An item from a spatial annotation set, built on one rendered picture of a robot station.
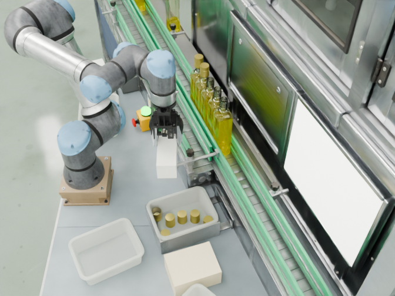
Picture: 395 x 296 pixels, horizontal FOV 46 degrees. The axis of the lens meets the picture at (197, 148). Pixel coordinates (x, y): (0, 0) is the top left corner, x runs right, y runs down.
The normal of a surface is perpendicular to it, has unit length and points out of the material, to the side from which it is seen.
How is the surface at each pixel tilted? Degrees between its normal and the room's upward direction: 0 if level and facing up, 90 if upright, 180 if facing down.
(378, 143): 90
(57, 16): 66
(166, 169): 90
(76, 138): 9
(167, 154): 0
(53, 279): 0
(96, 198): 90
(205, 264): 0
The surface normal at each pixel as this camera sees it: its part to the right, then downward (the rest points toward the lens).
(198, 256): 0.00, -0.68
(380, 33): -0.93, 0.27
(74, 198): 0.02, 0.73
